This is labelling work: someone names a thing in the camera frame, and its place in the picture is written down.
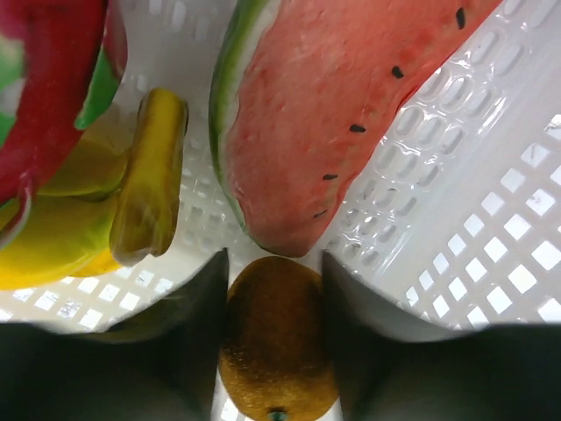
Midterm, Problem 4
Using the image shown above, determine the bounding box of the yellow fake banana bunch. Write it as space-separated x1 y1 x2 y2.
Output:
1 88 188 290

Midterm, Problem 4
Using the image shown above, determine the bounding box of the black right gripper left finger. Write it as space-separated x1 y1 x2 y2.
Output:
100 246 231 421

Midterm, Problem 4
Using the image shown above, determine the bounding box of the fake watermelon slice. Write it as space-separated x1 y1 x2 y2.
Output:
208 1 497 258

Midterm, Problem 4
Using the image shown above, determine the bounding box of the red fake dragon fruit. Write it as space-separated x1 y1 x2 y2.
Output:
1 1 128 246

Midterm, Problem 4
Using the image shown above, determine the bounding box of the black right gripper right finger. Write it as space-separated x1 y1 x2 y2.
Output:
322 249 444 421

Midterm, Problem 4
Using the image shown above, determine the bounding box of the white plastic fruit basket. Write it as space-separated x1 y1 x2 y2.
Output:
0 0 561 421

